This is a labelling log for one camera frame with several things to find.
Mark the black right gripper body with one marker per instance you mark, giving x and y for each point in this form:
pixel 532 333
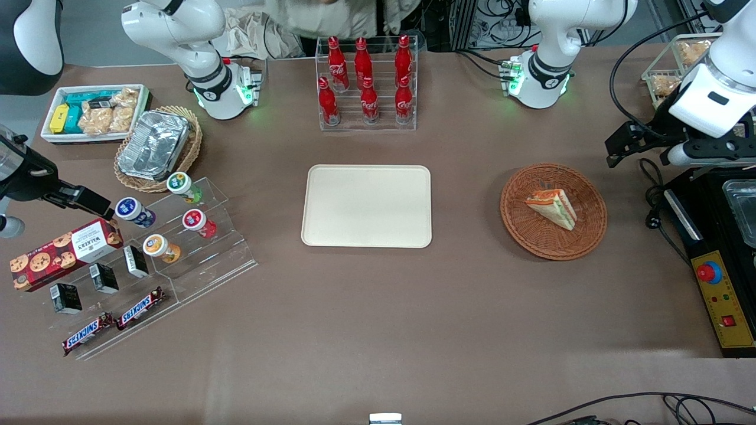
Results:
pixel 31 177

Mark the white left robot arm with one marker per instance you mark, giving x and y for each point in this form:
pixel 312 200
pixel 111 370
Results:
pixel 549 53

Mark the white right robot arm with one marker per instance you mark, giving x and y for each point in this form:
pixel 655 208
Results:
pixel 201 59

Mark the triangular wrapped sandwich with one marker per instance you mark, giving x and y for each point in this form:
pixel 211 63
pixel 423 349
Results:
pixel 555 206

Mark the light tan wicker basket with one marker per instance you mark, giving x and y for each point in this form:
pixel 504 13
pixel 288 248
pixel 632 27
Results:
pixel 192 147

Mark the brown round wicker basket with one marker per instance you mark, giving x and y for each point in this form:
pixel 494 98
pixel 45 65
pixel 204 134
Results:
pixel 531 236

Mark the cream plastic tray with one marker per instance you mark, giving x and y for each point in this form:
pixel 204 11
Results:
pixel 366 206

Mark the blue lid gum bottle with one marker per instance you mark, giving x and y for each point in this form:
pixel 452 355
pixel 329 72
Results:
pixel 130 209

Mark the white plastic snack bin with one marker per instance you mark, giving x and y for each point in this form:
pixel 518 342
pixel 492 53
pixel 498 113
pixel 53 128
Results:
pixel 50 139

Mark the red tartan shortbread box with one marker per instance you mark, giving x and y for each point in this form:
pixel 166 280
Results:
pixel 65 254

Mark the small black carton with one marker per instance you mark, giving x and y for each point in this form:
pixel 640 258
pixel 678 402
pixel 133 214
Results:
pixel 136 261
pixel 65 298
pixel 104 278

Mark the clear container with pastries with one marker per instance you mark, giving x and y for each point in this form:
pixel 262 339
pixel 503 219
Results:
pixel 667 68

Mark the yellow small box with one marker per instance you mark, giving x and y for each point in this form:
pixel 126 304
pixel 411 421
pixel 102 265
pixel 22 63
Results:
pixel 59 119

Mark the orange lid gum bottle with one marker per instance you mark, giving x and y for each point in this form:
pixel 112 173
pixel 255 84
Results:
pixel 155 245

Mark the steel metal pan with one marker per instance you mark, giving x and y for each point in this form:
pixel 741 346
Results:
pixel 744 209

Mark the clear cookie packet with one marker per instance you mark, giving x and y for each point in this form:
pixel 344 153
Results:
pixel 95 121
pixel 125 106

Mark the green lid gum bottle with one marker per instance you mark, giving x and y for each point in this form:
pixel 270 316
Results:
pixel 179 183

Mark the aluminium foil container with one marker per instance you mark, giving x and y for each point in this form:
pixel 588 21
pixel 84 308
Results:
pixel 153 144

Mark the red lid gum bottle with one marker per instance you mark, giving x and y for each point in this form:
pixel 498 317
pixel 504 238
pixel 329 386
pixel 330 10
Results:
pixel 194 219

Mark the teal snack box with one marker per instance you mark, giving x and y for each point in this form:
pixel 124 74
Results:
pixel 88 98

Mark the Snickers chocolate bar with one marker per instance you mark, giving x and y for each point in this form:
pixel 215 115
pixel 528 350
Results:
pixel 140 308
pixel 87 334

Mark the red emergency stop button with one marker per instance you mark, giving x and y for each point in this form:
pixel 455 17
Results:
pixel 709 273

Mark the clear acrylic step display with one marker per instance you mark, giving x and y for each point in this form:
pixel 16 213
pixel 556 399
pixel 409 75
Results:
pixel 218 260

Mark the black yellow control box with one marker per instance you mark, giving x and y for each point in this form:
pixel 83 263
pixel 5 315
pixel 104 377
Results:
pixel 726 307

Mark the red cola bottle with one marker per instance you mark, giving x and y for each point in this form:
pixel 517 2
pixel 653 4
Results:
pixel 337 64
pixel 370 105
pixel 363 62
pixel 403 59
pixel 404 103
pixel 328 105

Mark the crumpled beige paper bag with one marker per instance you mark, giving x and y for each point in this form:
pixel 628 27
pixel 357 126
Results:
pixel 242 35

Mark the clear acrylic bottle rack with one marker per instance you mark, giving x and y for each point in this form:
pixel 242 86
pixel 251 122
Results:
pixel 387 121

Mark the person in grey jacket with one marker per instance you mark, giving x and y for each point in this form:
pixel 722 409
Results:
pixel 331 15

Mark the small white edge object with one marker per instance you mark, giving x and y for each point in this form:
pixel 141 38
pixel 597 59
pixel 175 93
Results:
pixel 385 419

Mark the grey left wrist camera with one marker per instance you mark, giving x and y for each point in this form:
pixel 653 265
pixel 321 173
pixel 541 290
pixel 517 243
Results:
pixel 678 156

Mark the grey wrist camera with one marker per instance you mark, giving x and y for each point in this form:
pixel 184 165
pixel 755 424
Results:
pixel 10 226
pixel 678 156

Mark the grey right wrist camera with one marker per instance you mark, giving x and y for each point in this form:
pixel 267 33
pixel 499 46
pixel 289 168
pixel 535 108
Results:
pixel 10 226

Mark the aluminium frame with wiring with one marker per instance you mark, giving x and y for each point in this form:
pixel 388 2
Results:
pixel 490 20

